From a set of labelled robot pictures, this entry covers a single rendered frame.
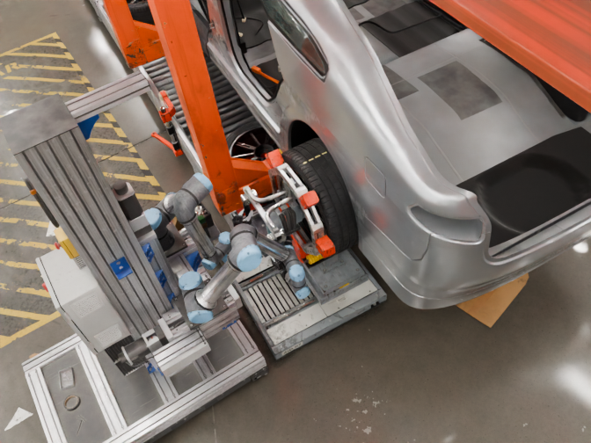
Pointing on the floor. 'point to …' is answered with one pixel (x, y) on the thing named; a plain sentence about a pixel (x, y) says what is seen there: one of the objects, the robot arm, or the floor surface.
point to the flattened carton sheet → (493, 301)
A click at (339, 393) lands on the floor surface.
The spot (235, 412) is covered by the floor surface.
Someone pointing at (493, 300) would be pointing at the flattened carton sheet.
